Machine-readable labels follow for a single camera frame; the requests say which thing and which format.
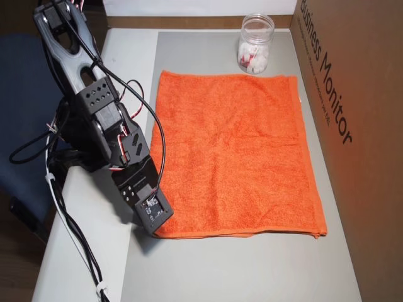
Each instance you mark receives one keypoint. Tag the grey table mat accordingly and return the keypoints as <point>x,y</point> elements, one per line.
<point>220,270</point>

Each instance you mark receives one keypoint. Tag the orange terry towel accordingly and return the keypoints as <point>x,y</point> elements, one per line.
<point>239,151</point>

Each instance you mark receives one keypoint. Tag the blue office chair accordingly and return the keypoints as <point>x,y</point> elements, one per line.
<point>19,94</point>

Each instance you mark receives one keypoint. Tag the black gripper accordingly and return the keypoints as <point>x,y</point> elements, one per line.
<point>145,176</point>

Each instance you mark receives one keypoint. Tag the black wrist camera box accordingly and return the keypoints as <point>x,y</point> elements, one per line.
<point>154,215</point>

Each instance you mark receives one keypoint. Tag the red white paper packet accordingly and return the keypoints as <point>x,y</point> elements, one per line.
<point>245,59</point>

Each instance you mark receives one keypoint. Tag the brown cardboard monitor box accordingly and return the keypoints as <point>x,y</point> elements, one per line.
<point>362,94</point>

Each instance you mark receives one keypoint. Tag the clear plastic jar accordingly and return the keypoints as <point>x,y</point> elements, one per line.
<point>255,34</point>

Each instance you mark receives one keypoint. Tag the black perforated table clamp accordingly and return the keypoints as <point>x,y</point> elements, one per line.
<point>88,164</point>

